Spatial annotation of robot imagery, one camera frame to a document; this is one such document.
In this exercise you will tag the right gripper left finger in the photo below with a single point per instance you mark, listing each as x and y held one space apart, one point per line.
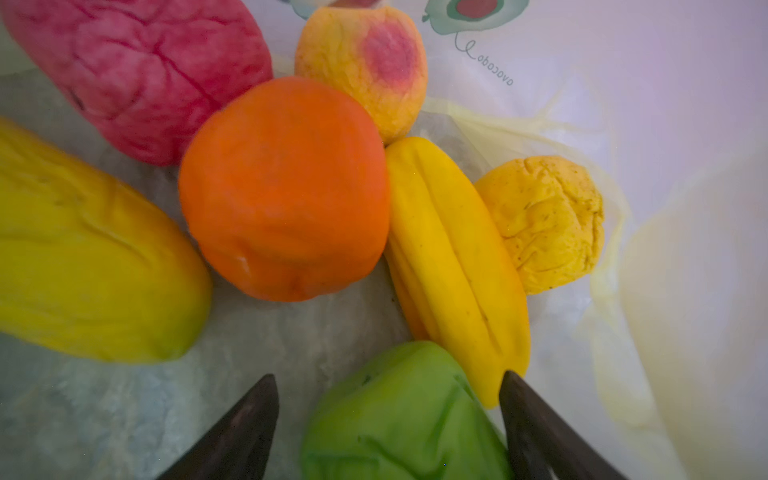
238 445

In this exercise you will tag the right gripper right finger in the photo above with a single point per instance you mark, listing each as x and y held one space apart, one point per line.
540 444

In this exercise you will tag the green toy fruit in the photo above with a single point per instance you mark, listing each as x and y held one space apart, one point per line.
409 413

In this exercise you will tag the yellow plastic bag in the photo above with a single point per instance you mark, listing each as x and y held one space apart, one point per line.
657 359

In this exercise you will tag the orange toy fruit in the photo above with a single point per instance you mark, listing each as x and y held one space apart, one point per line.
286 191

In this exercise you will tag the magenta toy fruit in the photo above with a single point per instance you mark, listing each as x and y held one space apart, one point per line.
145 74

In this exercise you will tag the yellow toy starfruit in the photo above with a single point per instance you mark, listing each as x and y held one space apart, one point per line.
453 276

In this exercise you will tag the yellow green toy mango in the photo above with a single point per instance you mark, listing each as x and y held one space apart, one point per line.
89 266

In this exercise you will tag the yellow toy lemon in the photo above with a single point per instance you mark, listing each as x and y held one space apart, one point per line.
550 216

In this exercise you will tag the yellow red toy peach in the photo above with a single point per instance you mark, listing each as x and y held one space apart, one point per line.
376 55

